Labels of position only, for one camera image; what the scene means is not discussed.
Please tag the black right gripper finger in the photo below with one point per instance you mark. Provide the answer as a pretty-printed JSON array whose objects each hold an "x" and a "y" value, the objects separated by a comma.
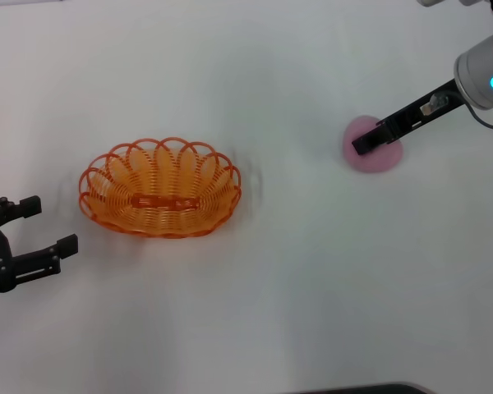
[{"x": 371, "y": 139}]

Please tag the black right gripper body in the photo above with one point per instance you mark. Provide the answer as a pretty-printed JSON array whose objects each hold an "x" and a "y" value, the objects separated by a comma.
[{"x": 429, "y": 104}]

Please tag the orange woven plastic basket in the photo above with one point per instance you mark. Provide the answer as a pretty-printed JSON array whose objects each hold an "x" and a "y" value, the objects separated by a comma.
[{"x": 160, "y": 193}]

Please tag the black robot torso edge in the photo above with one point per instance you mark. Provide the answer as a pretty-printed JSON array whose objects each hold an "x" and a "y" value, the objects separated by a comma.
[{"x": 365, "y": 389}]

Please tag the pink toy peach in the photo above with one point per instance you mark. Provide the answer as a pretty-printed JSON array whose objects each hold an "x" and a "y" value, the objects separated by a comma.
[{"x": 374, "y": 162}]

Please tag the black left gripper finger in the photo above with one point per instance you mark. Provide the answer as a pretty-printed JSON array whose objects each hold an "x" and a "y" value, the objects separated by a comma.
[
  {"x": 45, "y": 258},
  {"x": 22, "y": 207}
]

